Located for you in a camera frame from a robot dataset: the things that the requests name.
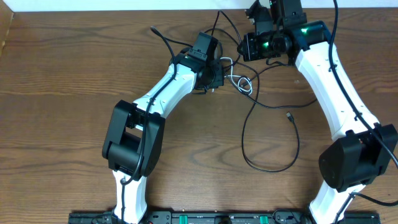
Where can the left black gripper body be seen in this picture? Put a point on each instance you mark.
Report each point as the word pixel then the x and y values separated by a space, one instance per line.
pixel 216 76

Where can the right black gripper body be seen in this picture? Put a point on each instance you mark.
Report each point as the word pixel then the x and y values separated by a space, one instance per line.
pixel 246 46

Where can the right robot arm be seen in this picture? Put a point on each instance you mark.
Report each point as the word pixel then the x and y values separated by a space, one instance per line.
pixel 362 147

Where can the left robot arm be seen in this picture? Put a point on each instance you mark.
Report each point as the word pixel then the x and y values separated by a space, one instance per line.
pixel 133 141

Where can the wooden board at edge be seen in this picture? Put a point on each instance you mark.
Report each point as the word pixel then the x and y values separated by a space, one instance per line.
pixel 6 18

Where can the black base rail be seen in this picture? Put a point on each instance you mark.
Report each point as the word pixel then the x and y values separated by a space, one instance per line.
pixel 166 217

